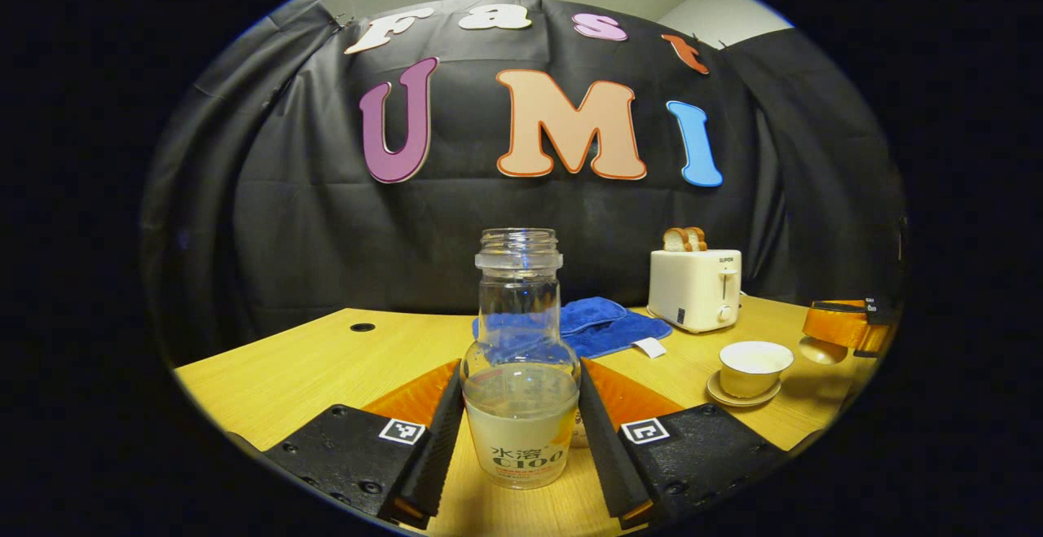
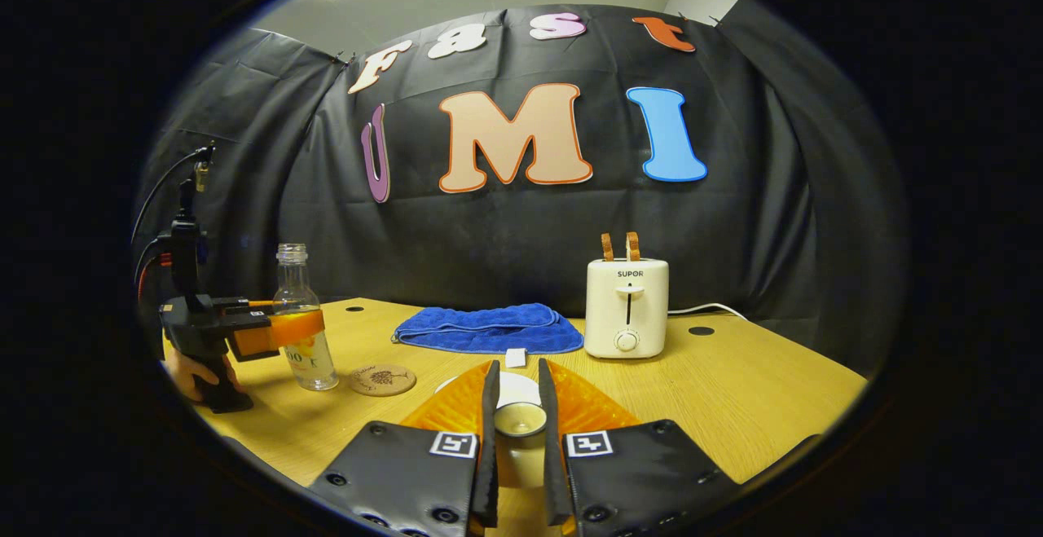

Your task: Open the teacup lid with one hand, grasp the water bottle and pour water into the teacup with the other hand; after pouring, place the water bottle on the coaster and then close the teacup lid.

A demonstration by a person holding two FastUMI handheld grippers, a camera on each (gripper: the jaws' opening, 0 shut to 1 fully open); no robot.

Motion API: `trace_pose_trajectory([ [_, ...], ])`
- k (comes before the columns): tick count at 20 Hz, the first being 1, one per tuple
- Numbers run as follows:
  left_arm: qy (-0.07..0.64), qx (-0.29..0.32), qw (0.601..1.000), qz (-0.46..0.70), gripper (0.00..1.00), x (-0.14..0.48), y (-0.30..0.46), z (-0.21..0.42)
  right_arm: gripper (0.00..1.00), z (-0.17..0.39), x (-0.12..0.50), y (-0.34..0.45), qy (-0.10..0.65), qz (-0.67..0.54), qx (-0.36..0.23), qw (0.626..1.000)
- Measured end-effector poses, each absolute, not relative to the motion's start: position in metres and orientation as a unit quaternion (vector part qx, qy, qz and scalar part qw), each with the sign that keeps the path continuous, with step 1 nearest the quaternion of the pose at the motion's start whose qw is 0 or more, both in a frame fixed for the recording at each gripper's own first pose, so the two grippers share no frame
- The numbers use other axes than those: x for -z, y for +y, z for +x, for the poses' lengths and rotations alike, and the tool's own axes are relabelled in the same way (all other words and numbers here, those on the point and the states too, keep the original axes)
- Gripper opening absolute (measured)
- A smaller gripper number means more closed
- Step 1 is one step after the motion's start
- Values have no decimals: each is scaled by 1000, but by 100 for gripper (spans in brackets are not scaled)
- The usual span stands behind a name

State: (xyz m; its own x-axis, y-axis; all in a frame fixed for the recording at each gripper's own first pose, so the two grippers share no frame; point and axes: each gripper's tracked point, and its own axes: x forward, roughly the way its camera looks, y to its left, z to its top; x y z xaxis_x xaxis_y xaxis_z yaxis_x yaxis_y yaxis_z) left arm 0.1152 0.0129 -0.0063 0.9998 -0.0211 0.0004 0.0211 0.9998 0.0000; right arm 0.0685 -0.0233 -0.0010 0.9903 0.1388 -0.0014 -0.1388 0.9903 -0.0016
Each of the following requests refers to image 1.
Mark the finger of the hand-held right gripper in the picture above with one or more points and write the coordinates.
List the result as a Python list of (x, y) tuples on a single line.
[(835, 325), (878, 341)]

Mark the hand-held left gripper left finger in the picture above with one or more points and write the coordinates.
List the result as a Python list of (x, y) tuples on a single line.
[(440, 447)]

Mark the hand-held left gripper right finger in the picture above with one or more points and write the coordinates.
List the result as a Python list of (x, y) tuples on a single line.
[(607, 455)]

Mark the cream teacup lid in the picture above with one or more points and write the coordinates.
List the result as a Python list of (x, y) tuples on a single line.
[(823, 351)]

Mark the clear water bottle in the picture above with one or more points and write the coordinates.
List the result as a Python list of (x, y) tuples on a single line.
[(520, 423)]

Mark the cream teacup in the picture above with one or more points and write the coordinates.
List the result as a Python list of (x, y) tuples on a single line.
[(754, 370)]

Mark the blue towel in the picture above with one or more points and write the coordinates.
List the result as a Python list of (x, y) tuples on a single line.
[(607, 329)]

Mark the cream saucer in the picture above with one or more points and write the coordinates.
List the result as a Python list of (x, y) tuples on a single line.
[(721, 394)]

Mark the white toaster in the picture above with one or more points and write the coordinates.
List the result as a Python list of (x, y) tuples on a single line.
[(693, 292)]

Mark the bread slice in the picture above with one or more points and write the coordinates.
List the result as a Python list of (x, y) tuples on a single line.
[(699, 239), (676, 240)]

